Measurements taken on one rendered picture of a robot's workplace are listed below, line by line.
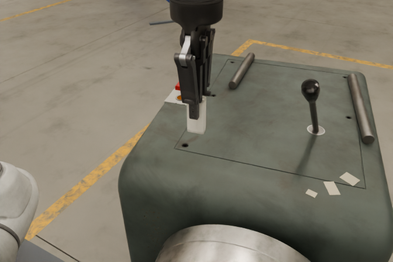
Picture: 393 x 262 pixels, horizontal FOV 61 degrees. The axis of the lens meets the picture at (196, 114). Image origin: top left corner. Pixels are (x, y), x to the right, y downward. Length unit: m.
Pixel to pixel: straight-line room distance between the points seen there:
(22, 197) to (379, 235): 0.81
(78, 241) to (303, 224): 1.73
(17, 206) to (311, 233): 0.71
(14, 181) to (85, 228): 1.29
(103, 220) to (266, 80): 1.57
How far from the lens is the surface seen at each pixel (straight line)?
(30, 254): 1.22
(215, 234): 0.55
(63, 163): 2.70
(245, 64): 0.95
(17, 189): 0.98
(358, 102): 0.85
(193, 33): 0.47
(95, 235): 2.17
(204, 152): 0.65
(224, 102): 0.80
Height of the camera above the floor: 1.67
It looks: 33 degrees down
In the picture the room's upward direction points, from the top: straight up
